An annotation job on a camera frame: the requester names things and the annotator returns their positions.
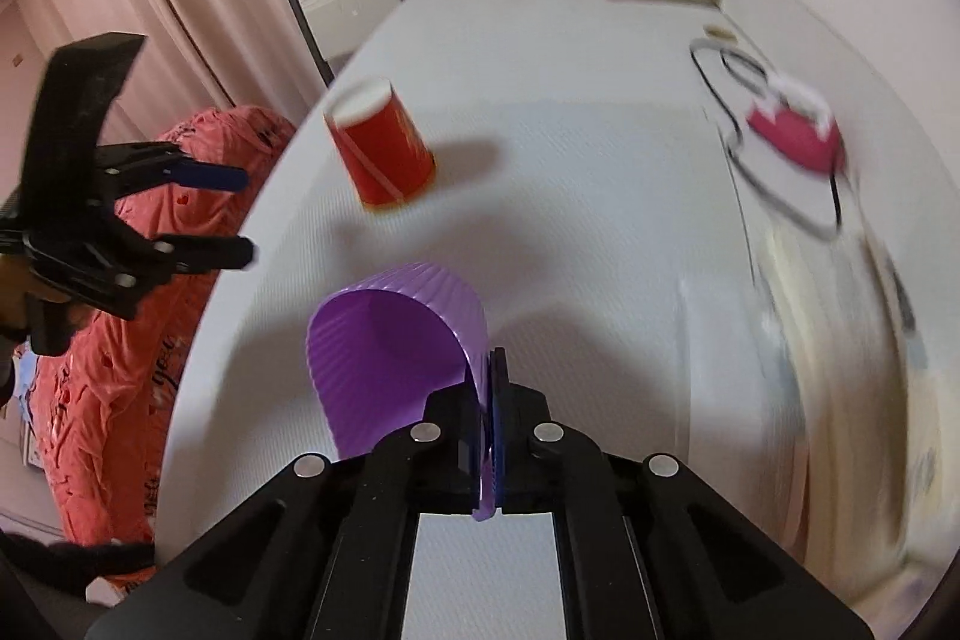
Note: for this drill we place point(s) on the small flat beige item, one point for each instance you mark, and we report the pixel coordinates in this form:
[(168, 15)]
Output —
[(718, 32)]

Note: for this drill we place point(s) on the person's left hand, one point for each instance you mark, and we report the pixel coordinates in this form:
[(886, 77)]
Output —
[(11, 295)]

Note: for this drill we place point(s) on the purple ribbed cup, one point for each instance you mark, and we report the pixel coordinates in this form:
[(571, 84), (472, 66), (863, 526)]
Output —
[(390, 347)]

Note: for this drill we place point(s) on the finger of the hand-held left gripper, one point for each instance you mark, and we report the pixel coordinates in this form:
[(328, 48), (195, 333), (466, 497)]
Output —
[(202, 254), (202, 175)]

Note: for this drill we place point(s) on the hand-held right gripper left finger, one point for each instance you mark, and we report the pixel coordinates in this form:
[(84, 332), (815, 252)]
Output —
[(450, 460)]

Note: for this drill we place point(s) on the white folding chair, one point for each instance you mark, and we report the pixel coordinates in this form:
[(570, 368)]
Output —
[(345, 3)]

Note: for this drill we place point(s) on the red paper cup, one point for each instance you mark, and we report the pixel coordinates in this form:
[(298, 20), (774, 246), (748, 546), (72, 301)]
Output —
[(382, 145)]

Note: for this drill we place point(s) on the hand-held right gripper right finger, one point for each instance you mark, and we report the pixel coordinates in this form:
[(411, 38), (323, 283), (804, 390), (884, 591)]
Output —
[(501, 400)]

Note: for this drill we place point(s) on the red printed blanket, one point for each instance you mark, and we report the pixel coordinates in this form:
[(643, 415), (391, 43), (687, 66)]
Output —
[(135, 385)]

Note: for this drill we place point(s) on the pink device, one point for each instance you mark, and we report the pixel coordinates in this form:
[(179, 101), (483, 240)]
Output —
[(795, 130)]

